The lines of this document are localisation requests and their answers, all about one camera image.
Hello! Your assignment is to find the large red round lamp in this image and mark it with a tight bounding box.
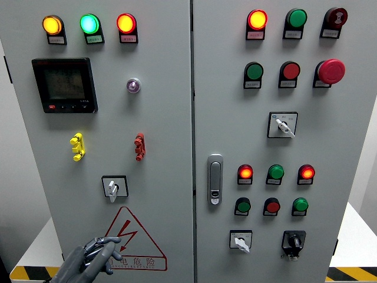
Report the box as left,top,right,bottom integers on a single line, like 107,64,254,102
116,13,137,34
247,9,269,31

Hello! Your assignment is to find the small printed white-handle turn switch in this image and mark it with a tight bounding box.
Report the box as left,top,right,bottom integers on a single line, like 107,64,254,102
229,229,253,254

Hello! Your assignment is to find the dark red buzzer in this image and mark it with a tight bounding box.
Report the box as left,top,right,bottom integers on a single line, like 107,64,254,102
325,7,349,28

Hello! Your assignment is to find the small red push button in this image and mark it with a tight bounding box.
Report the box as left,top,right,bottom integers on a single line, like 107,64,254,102
263,197,281,214

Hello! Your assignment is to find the small green push button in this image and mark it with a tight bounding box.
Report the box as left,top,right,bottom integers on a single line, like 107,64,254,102
235,197,252,213

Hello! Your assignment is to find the large dark green lamp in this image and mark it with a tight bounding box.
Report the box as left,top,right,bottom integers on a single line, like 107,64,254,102
285,8,308,29

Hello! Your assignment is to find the small red handle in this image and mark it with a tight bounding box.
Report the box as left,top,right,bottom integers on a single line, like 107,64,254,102
134,133,146,162

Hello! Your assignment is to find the large red stop button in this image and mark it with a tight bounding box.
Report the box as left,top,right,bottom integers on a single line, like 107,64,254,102
315,58,346,85

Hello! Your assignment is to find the clear white lamp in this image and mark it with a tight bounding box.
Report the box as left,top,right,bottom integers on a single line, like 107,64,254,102
126,77,141,94

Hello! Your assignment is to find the silver door lock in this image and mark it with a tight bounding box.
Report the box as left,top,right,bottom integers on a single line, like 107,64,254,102
207,153,224,206

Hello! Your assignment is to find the plain-plate white-handle turn switch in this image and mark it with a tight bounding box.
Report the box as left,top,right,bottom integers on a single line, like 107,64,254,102
101,175,129,203

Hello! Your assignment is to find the small green round lamp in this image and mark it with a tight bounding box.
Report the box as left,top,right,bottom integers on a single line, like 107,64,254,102
267,164,285,180
292,197,309,213

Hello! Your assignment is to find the black-handle turn switch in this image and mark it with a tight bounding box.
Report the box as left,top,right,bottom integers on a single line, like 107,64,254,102
280,230,307,261

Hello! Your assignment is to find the bright green round lamp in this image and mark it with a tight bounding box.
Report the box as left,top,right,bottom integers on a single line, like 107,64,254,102
80,14,101,35

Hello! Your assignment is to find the large green push button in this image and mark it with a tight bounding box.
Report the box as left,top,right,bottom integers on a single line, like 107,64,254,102
244,61,264,81

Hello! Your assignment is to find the red warning triangle sign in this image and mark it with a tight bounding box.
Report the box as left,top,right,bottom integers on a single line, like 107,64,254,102
104,206,168,271

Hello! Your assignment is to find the large red push button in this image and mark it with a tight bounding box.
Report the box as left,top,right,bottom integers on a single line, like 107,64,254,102
280,61,301,81

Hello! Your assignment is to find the yellow round lamp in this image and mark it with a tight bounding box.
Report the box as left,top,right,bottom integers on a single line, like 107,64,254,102
42,15,65,36

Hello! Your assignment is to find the black display meter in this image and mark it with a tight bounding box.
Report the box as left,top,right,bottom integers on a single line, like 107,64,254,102
31,57,99,114

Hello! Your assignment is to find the small yellow handle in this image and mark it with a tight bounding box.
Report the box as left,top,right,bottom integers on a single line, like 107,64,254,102
70,132,86,162

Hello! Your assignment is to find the large white-handle turn switch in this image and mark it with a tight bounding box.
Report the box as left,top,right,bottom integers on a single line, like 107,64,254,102
266,111,299,139

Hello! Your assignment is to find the small red round lamp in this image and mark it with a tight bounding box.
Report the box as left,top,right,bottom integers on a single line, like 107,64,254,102
237,164,253,180
297,164,316,180

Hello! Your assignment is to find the pale grey cabinet door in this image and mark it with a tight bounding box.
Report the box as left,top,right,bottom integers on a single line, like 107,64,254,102
0,0,194,283
191,0,377,283

